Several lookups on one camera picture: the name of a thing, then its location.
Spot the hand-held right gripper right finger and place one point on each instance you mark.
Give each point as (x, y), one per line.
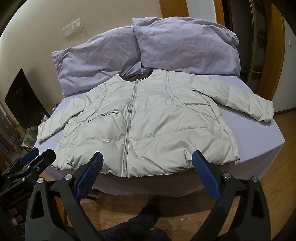
(205, 176)

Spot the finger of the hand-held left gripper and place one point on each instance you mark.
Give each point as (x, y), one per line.
(42, 160)
(29, 156)

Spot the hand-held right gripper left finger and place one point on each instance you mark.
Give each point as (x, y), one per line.
(90, 176)

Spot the beige puffer jacket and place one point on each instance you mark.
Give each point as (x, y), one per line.
(161, 120)

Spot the glass side table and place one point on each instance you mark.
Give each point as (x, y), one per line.
(30, 136)

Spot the dark patterned cabinet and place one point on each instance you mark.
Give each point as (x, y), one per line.
(9, 134)

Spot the bed with lilac sheet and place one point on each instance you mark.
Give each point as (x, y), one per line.
(254, 139)

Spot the person's dark trouser leg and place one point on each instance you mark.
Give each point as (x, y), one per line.
(143, 222)

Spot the lilac pillow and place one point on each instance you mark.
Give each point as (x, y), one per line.
(185, 44)
(99, 58)

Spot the wooden door frame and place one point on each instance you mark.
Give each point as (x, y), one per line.
(276, 69)

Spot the wooden wall trim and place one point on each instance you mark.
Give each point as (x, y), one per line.
(173, 8)

